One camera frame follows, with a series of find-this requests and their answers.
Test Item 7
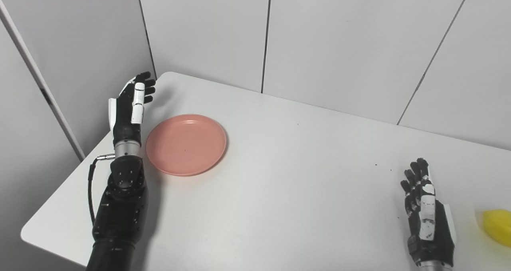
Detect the yellow lemon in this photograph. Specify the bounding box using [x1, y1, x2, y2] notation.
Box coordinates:
[482, 210, 511, 247]

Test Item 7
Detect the pink round plate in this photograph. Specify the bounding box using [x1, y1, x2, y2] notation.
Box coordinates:
[145, 114, 227, 177]

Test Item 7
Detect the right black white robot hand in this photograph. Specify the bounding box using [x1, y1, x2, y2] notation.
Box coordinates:
[400, 158, 458, 268]

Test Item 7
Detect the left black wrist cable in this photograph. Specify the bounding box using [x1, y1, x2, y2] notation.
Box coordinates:
[88, 154, 117, 226]

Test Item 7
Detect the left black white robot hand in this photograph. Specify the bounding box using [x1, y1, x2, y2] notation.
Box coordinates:
[108, 72, 156, 146]

